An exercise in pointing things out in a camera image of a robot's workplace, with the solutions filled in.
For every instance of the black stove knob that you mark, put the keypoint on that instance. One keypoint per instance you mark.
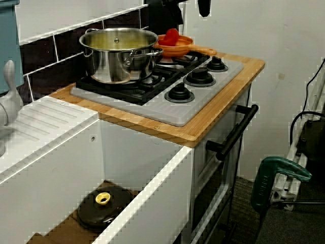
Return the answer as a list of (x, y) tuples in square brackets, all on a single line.
[(179, 92), (199, 76), (217, 64)]

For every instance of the grey toy faucet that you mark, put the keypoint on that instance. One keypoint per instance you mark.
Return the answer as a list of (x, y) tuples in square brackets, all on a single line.
[(11, 101)]

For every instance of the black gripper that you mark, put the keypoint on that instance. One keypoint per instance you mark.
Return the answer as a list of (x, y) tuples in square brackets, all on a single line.
[(170, 2)]

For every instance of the wooden countertop board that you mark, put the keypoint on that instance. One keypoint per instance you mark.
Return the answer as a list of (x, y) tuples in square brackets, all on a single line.
[(215, 119)]

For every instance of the white oven cabinet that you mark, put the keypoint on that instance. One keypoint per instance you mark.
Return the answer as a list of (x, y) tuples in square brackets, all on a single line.
[(200, 162)]

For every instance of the orange toy frying pan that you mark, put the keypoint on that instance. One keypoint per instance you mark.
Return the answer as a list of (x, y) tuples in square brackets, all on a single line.
[(175, 50)]

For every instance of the dark lid with yellow knob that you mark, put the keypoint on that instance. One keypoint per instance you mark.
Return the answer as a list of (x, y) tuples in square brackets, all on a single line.
[(114, 206)]

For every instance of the white sink unit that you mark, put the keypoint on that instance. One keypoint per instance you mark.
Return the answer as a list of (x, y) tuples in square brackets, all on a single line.
[(152, 203)]

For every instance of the black burner grate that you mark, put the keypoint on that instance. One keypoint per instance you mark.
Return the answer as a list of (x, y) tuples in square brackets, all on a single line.
[(152, 86)]

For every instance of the dark box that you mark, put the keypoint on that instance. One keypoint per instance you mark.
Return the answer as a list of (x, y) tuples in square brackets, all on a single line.
[(314, 137)]

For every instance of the white aluminium frame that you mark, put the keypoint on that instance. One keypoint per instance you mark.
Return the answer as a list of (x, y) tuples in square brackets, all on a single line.
[(279, 188)]

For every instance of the teal plastic container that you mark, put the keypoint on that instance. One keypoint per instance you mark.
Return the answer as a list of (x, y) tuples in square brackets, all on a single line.
[(8, 50)]

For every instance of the red toy pepper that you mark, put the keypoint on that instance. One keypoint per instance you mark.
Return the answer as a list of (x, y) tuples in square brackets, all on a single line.
[(171, 35)]

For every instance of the grey stove top panel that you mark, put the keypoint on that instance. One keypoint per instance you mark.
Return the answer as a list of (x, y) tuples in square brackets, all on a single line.
[(177, 111)]

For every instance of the stainless steel pot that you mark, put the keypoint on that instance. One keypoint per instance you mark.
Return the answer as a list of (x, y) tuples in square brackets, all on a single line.
[(111, 66)]

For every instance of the brown cardboard sheet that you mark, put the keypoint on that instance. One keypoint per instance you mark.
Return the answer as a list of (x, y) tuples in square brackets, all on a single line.
[(63, 231)]

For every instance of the thin black rod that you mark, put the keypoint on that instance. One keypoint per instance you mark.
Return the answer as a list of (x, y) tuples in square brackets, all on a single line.
[(304, 202)]

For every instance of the green power tool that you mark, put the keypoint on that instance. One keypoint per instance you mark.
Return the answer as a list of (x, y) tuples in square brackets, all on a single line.
[(261, 185)]

